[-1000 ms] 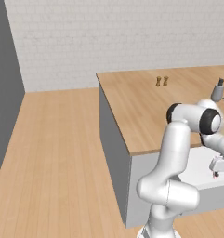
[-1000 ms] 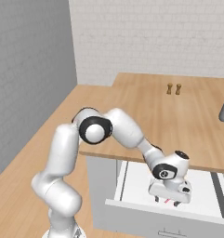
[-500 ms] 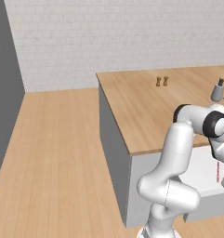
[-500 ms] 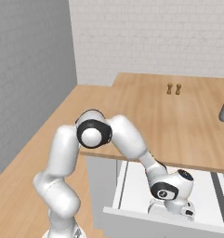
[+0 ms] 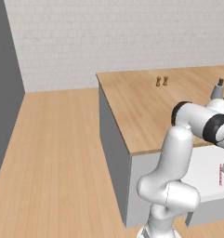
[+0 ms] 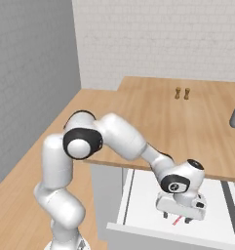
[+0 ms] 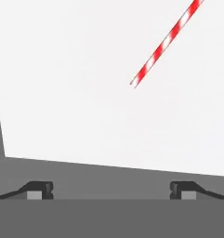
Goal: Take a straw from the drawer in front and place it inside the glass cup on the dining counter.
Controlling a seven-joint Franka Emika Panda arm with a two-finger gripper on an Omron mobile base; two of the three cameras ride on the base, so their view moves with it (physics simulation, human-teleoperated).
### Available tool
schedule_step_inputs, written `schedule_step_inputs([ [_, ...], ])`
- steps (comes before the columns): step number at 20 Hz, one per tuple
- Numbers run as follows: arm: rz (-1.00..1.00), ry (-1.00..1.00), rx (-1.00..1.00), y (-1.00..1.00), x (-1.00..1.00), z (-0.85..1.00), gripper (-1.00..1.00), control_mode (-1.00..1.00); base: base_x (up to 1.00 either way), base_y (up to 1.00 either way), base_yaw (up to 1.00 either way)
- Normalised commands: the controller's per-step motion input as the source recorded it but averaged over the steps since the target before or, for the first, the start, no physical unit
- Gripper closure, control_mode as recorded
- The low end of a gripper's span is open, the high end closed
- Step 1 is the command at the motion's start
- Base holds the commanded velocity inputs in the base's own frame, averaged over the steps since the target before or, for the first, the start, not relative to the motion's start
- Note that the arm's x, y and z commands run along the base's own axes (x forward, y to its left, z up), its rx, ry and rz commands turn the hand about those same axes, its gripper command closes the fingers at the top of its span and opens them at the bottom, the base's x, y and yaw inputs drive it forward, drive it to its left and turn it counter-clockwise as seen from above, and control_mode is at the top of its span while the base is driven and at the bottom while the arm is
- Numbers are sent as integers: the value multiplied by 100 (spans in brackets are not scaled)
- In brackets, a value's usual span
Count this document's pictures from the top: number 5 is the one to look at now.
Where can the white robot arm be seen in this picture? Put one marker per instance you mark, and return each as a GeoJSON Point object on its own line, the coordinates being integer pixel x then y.
{"type": "Point", "coordinates": [175, 161]}

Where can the red straw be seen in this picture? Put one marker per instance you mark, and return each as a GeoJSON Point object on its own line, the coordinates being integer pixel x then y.
{"type": "Point", "coordinates": [221, 175]}

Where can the open white drawer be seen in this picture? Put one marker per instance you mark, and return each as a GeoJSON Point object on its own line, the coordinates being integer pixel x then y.
{"type": "Point", "coordinates": [203, 173]}

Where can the grey tap with dark top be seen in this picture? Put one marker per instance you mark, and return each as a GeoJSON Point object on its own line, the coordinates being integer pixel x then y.
{"type": "Point", "coordinates": [218, 90]}

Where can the wooden pepper shaker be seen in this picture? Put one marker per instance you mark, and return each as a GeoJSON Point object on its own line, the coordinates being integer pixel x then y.
{"type": "Point", "coordinates": [165, 81]}

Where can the wooden salt shaker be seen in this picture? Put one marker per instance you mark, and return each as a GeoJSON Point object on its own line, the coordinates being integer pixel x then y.
{"type": "Point", "coordinates": [159, 81]}

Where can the grey island cabinet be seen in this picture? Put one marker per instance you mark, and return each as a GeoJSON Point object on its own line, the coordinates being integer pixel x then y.
{"type": "Point", "coordinates": [115, 136]}

